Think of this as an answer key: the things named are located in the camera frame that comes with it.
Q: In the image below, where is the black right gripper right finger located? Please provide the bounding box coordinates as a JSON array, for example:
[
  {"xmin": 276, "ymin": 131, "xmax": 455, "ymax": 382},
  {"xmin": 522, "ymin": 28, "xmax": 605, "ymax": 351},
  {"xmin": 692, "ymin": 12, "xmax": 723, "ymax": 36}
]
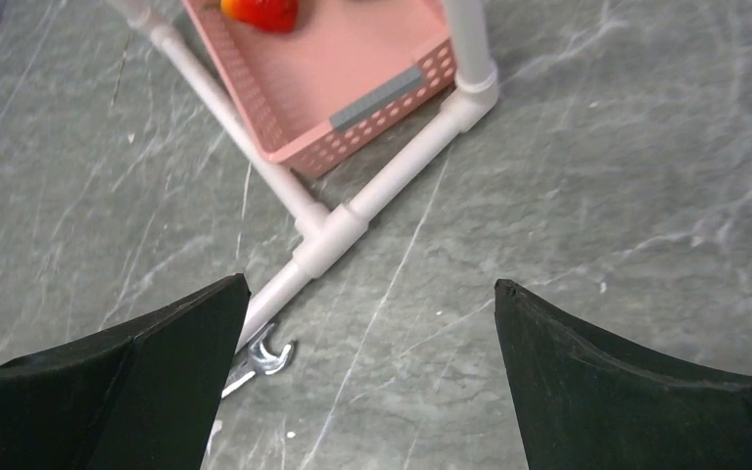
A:
[{"xmin": 494, "ymin": 279, "xmax": 752, "ymax": 469}]

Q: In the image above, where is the pink perforated plastic basket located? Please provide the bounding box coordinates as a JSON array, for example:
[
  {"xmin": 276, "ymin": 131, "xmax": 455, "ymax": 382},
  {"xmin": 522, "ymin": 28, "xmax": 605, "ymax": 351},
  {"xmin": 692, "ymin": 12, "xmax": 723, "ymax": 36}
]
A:
[{"xmin": 185, "ymin": 1, "xmax": 455, "ymax": 178}]

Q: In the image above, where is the red fake fruit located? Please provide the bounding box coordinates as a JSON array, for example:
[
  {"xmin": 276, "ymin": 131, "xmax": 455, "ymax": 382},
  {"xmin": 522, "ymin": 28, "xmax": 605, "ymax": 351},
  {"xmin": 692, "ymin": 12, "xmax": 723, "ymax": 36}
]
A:
[{"xmin": 219, "ymin": 0, "xmax": 300, "ymax": 33}]

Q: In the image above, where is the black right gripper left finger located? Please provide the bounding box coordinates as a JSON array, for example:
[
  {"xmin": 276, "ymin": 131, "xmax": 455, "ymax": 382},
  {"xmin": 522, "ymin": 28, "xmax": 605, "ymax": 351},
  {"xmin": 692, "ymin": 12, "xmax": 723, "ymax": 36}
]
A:
[{"xmin": 0, "ymin": 274, "xmax": 251, "ymax": 469}]

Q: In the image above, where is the white PVC pipe frame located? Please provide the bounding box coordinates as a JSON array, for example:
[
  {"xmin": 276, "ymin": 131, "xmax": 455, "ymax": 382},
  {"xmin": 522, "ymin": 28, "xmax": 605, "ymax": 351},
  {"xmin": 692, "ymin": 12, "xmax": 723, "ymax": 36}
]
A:
[{"xmin": 114, "ymin": 1, "xmax": 499, "ymax": 345}]

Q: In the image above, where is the silver open-end wrench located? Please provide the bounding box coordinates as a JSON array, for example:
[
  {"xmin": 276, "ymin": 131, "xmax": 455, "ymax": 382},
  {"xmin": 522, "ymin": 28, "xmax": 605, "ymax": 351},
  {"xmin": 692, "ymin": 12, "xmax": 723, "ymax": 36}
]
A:
[{"xmin": 220, "ymin": 322, "xmax": 296, "ymax": 400}]

